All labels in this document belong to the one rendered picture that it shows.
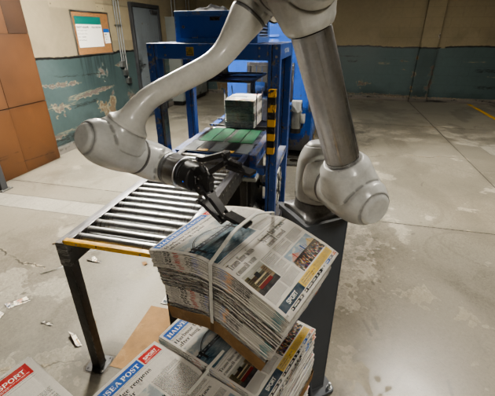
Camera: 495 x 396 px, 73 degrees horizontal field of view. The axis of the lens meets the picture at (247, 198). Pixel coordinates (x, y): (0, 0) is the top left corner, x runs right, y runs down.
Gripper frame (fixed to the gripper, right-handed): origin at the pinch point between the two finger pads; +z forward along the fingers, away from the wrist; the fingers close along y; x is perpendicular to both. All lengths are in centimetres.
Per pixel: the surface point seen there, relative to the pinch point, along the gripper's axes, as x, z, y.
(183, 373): 22.9, -1.4, 42.6
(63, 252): 6, -89, 58
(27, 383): 51, -11, 19
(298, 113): -344, -144, 78
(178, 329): 13.1, -12.5, 43.8
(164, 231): -27, -60, 52
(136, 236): -17, -68, 53
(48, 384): 49, -8, 19
